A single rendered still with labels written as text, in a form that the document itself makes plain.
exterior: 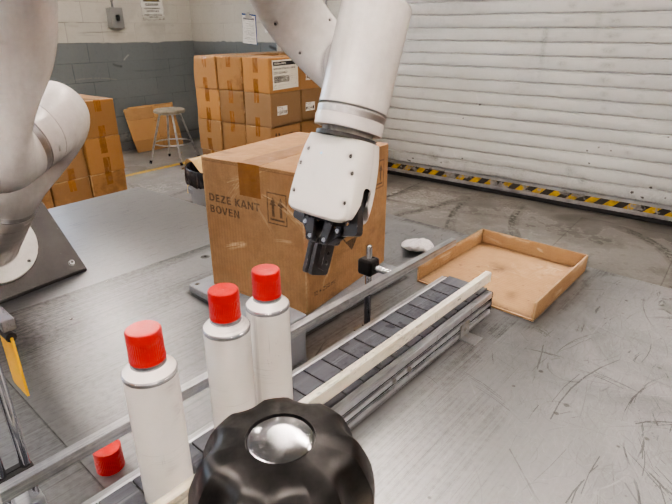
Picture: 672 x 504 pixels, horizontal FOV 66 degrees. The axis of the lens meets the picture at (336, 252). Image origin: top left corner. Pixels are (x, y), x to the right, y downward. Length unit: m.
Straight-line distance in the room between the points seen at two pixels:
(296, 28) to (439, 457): 0.58
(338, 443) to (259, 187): 0.74
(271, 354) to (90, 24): 6.11
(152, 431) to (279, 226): 0.48
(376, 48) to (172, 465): 0.49
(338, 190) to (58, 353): 0.61
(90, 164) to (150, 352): 3.56
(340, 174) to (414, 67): 4.44
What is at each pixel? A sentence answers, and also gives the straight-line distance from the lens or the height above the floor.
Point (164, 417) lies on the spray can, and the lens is 0.54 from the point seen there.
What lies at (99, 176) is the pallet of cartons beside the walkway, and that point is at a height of 0.38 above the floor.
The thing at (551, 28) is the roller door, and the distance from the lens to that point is 4.56.
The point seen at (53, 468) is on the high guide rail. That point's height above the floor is 0.96.
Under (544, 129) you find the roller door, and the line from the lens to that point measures 4.60.
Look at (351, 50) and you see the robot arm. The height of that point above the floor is 1.32.
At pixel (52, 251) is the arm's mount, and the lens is 1.32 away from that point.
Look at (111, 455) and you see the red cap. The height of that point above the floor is 0.86.
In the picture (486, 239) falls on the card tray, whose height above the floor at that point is 0.84.
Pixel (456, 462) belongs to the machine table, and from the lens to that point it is 0.73.
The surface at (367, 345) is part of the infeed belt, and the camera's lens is 0.83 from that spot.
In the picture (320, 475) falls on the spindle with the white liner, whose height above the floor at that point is 1.18.
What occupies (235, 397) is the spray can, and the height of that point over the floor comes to 0.96.
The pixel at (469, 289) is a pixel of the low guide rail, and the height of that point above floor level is 0.91.
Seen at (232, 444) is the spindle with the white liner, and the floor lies 1.18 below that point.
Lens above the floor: 1.34
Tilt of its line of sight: 23 degrees down
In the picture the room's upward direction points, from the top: straight up
